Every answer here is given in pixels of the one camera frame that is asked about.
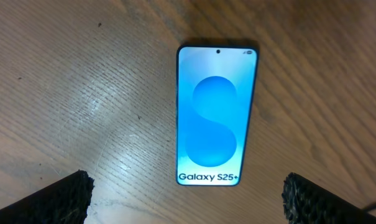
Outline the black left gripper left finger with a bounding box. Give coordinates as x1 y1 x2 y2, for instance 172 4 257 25
0 170 94 224

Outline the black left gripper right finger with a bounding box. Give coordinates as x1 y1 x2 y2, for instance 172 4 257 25
282 172 376 224

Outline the blue Galaxy smartphone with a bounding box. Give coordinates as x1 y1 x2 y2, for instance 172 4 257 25
175 44 259 186

